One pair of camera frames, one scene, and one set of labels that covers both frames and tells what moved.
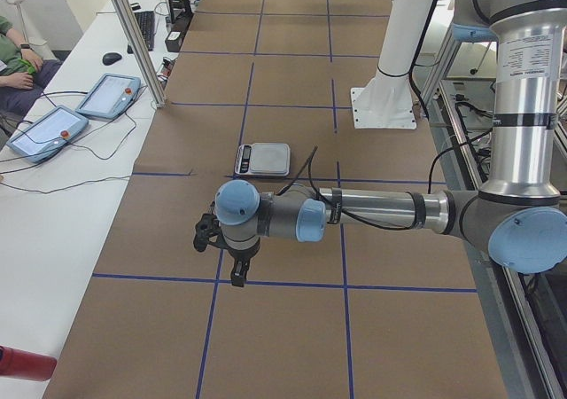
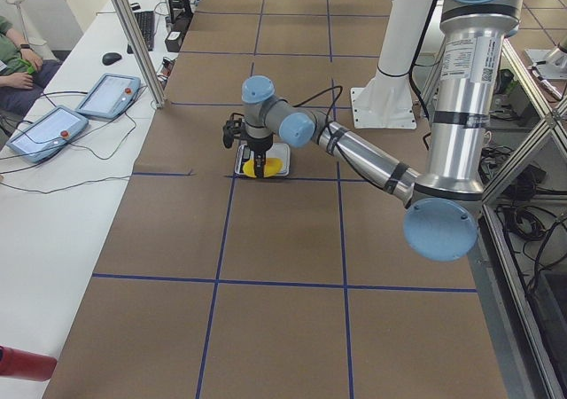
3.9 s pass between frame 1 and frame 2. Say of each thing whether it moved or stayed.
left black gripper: moved
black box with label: stayed
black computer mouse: stayed
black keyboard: stayed
